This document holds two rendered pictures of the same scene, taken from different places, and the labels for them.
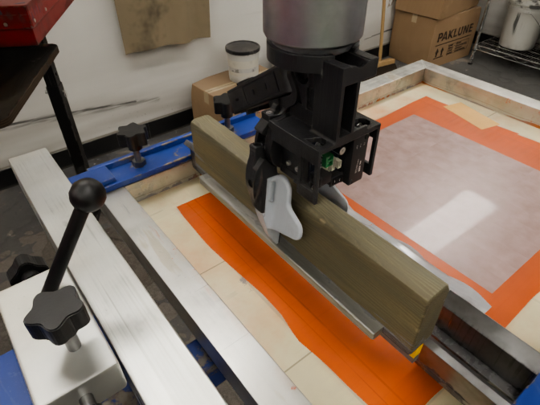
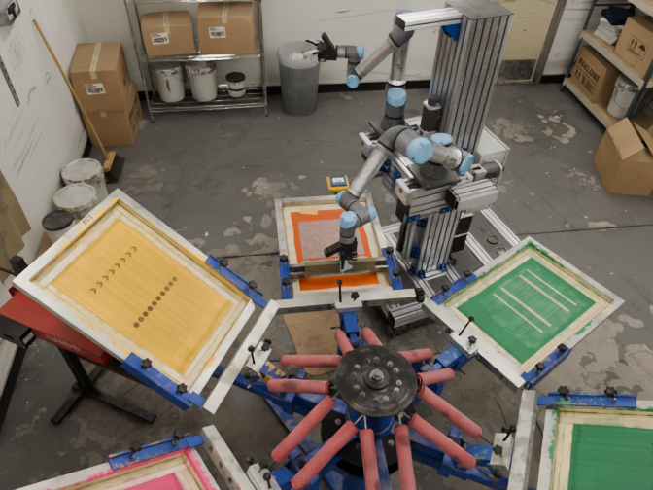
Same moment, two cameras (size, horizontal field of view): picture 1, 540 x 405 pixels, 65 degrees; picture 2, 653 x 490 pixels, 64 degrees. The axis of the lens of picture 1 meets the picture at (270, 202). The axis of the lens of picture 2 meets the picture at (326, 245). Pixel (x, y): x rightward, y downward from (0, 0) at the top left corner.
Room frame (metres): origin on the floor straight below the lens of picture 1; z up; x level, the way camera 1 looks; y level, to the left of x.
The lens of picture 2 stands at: (-0.46, 1.59, 2.99)
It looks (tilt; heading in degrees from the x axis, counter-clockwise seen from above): 44 degrees down; 299
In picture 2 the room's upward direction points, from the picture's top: 2 degrees clockwise
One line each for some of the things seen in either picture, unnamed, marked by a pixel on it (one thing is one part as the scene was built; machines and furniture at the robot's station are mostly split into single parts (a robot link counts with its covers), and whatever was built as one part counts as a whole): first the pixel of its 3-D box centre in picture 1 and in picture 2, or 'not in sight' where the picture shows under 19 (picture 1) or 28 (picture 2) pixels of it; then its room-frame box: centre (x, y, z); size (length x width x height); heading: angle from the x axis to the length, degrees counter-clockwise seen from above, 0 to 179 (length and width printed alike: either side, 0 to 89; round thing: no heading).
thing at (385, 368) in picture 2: not in sight; (362, 454); (-0.14, 0.60, 0.67); 0.39 x 0.39 x 1.35
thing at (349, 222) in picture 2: not in sight; (348, 224); (0.33, -0.04, 1.35); 0.09 x 0.08 x 0.11; 68
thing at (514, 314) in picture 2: not in sight; (513, 306); (-0.48, -0.24, 1.05); 1.08 x 0.61 x 0.23; 68
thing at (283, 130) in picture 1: (314, 114); (347, 248); (0.32, -0.04, 1.19); 0.09 x 0.08 x 0.12; 38
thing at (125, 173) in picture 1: (188, 160); (285, 279); (0.58, 0.13, 0.97); 0.30 x 0.05 x 0.07; 128
